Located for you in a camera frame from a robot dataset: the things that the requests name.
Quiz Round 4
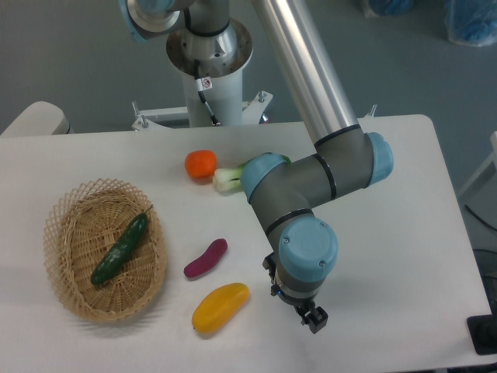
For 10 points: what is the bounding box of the white furniture frame right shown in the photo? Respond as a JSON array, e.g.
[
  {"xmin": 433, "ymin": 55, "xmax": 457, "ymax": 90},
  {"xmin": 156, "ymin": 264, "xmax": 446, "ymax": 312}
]
[{"xmin": 457, "ymin": 131, "xmax": 496, "ymax": 202}]

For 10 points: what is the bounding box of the blue plastic bag middle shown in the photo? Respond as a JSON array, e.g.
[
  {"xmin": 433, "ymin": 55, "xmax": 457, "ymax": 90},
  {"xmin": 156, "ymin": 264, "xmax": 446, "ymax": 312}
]
[{"xmin": 358, "ymin": 0, "xmax": 415, "ymax": 18}]

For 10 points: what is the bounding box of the black device at edge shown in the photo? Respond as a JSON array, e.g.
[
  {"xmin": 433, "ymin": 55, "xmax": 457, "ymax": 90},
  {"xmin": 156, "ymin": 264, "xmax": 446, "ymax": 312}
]
[{"xmin": 467, "ymin": 315, "xmax": 496, "ymax": 355}]

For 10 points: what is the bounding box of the orange tomato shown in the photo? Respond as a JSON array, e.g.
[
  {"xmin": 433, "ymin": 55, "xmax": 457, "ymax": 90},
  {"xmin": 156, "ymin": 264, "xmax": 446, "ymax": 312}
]
[{"xmin": 184, "ymin": 149, "xmax": 217, "ymax": 179}]

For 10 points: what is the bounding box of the blue plastic bag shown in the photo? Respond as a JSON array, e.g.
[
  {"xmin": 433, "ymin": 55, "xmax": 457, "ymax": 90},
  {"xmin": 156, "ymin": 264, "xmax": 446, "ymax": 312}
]
[
  {"xmin": 443, "ymin": 0, "xmax": 496, "ymax": 47},
  {"xmin": 358, "ymin": 0, "xmax": 415, "ymax": 18}
]

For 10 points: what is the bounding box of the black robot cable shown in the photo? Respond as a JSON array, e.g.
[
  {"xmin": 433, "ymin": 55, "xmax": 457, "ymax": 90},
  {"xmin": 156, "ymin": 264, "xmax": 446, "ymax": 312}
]
[{"xmin": 192, "ymin": 58, "xmax": 222, "ymax": 127}]

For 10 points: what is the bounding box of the dark green cucumber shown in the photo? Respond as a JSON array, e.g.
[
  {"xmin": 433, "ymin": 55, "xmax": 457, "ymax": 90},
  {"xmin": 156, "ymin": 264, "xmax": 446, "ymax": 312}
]
[{"xmin": 90, "ymin": 207, "xmax": 151, "ymax": 286}]

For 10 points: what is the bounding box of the blue plastic bag right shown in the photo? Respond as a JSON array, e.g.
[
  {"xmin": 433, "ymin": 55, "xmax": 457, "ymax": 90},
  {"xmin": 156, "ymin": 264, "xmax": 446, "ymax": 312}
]
[{"xmin": 443, "ymin": 0, "xmax": 496, "ymax": 47}]

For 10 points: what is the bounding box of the woven wicker basket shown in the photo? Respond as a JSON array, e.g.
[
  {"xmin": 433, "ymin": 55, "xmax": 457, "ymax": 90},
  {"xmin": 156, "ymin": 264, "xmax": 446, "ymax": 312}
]
[{"xmin": 43, "ymin": 179, "xmax": 167, "ymax": 322}]

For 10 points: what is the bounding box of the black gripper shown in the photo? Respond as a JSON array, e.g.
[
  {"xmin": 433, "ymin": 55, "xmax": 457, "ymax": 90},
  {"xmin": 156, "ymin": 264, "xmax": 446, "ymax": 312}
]
[{"xmin": 262, "ymin": 254, "xmax": 328, "ymax": 333}]

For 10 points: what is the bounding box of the yellow mango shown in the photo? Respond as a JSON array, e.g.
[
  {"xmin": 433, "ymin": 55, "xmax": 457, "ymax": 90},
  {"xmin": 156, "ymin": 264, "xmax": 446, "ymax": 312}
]
[{"xmin": 191, "ymin": 283, "xmax": 250, "ymax": 334}]

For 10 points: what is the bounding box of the purple sweet potato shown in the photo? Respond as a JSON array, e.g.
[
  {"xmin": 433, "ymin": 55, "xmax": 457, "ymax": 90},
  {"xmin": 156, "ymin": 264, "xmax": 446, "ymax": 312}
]
[{"xmin": 183, "ymin": 239, "xmax": 228, "ymax": 279}]

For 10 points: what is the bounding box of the white chair armrest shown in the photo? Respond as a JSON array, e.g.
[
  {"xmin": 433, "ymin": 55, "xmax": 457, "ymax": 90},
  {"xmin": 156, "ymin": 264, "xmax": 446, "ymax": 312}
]
[{"xmin": 1, "ymin": 101, "xmax": 74, "ymax": 138}]

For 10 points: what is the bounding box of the green bok choy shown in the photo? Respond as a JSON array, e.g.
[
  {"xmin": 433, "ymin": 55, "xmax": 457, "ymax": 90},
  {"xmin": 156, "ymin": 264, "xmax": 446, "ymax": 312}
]
[{"xmin": 213, "ymin": 152, "xmax": 291, "ymax": 195}]

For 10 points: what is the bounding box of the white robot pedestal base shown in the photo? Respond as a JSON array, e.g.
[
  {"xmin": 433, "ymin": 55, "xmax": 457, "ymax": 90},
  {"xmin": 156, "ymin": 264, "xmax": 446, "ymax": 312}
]
[{"xmin": 132, "ymin": 19, "xmax": 273, "ymax": 131}]

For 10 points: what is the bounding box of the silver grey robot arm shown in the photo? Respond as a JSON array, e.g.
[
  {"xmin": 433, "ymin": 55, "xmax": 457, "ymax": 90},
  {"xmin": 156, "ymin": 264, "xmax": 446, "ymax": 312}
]
[{"xmin": 119, "ymin": 1, "xmax": 394, "ymax": 333}]

